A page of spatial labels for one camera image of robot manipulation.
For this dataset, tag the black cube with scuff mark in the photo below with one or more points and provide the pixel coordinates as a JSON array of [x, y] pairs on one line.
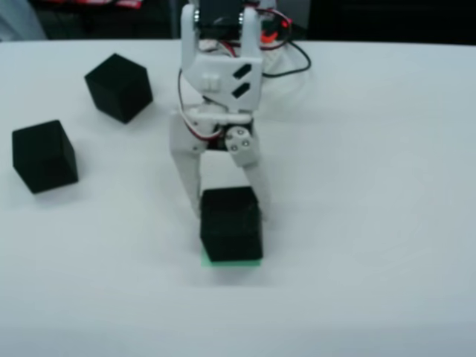
[[230, 223]]

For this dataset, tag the white perforated block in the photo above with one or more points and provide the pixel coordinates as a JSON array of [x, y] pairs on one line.
[[273, 59]]

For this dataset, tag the pale plastic cover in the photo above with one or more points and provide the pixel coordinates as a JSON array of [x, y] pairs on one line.
[[18, 20]]

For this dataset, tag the red printed package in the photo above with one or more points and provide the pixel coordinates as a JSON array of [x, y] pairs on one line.
[[126, 3]]

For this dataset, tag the green striped square marker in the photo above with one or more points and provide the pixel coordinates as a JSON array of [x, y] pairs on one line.
[[223, 264]]

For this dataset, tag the black orange-tipped clamp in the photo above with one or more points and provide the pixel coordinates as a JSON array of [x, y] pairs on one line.
[[269, 37]]

